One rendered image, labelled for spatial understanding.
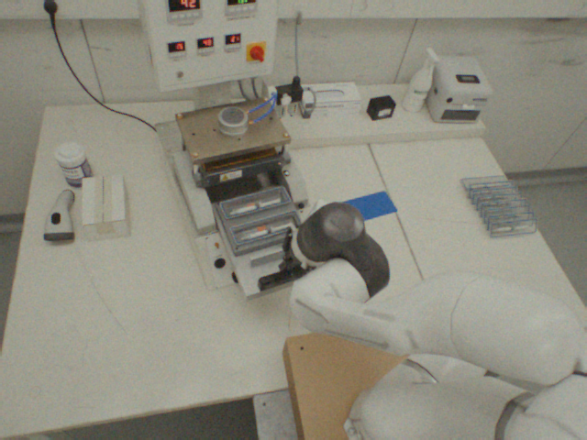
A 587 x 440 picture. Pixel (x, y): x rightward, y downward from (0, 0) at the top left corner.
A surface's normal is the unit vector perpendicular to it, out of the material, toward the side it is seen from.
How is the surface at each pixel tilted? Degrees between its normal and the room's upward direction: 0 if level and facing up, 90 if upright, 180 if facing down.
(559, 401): 57
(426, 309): 50
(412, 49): 90
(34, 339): 0
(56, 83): 90
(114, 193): 2
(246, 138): 0
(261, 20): 90
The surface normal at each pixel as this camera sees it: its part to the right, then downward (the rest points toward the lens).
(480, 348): -0.80, 0.37
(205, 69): 0.39, 0.77
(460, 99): 0.10, 0.78
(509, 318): -0.64, -0.49
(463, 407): -0.80, -0.48
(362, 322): -0.80, 0.08
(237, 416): 0.11, -0.58
